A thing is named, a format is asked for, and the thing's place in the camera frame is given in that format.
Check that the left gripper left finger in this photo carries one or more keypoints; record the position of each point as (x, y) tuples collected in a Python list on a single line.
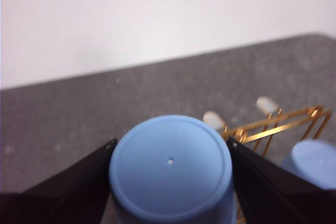
[(52, 200)]

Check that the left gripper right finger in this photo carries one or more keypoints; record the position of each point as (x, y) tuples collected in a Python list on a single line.
[(275, 197)]

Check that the blue ribbed plastic cup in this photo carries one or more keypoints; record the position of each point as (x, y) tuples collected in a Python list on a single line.
[(170, 176), (312, 163)]

